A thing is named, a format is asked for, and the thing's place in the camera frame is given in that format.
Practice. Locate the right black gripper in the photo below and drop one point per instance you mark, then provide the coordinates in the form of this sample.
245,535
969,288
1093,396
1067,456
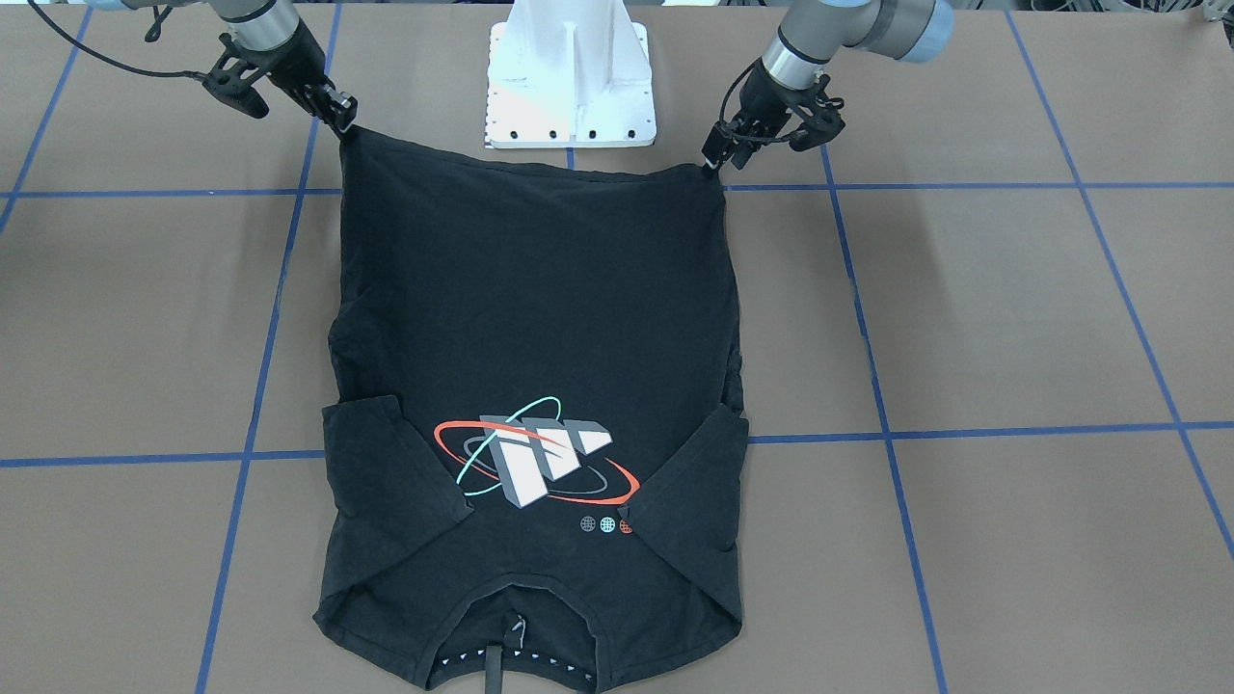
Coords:
291,60

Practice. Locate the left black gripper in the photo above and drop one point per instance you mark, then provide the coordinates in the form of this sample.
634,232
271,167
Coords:
764,92

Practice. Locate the black graphic t-shirt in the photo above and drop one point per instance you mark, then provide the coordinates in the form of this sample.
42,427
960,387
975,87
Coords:
537,447

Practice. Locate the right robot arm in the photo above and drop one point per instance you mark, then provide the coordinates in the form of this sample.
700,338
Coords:
265,39

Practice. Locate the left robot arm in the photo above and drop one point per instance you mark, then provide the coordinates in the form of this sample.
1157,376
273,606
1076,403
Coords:
812,32

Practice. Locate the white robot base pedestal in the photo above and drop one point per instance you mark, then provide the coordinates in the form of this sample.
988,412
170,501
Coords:
567,74

